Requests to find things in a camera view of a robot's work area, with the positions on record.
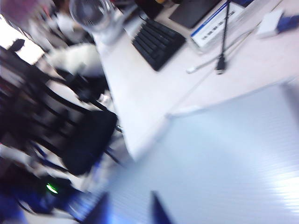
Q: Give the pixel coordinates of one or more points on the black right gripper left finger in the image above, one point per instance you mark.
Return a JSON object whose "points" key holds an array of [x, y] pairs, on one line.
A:
{"points": [[99, 210]]}

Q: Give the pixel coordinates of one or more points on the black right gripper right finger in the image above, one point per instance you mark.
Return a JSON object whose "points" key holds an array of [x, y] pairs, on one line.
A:
{"points": [[161, 210]]}

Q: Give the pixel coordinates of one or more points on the small white blue box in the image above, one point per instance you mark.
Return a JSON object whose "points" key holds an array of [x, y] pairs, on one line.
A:
{"points": [[271, 23]]}

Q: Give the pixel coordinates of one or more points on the black keyboard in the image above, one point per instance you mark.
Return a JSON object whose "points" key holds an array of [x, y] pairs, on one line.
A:
{"points": [[158, 42]]}

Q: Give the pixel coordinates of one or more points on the clear drinking glass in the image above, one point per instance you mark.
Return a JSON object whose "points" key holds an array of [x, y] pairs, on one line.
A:
{"points": [[98, 16]]}

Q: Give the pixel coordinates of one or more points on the white box blue label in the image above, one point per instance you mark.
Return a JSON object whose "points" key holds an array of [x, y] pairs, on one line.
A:
{"points": [[215, 30]]}

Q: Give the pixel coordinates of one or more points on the transparent plastic file bag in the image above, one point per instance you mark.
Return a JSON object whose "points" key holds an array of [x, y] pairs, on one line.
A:
{"points": [[222, 151]]}

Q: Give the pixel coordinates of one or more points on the black office chair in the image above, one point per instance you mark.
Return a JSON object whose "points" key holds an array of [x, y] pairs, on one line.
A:
{"points": [[88, 140]]}

